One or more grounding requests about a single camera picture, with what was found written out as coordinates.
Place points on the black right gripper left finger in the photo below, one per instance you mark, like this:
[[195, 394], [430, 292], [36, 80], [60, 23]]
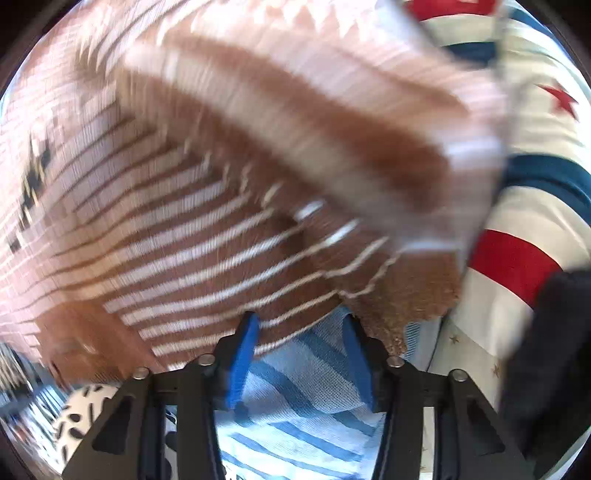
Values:
[[126, 441]]

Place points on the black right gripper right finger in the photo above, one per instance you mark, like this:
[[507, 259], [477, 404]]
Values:
[[447, 416]]

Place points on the blue striped bed sheet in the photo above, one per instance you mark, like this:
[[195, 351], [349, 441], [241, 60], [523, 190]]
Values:
[[301, 416]]

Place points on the star and stripe quilt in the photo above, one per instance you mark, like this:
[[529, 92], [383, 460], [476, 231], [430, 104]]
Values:
[[522, 326]]

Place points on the brown white-striped knit sweater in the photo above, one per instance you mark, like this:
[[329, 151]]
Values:
[[167, 166]]

